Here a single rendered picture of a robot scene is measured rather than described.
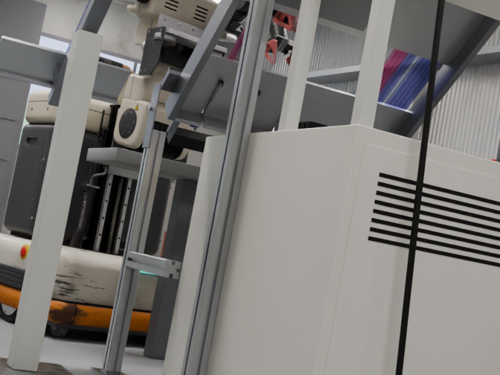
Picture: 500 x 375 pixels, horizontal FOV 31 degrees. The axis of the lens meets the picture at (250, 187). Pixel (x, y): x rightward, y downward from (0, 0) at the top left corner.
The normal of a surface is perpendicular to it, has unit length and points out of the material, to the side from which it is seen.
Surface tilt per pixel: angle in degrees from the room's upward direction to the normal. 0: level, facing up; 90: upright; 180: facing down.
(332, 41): 90
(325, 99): 136
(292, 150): 90
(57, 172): 90
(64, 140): 90
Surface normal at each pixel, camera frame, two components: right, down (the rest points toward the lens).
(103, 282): 0.64, 0.06
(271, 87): 0.18, 0.72
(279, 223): -0.88, -0.19
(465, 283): 0.44, 0.02
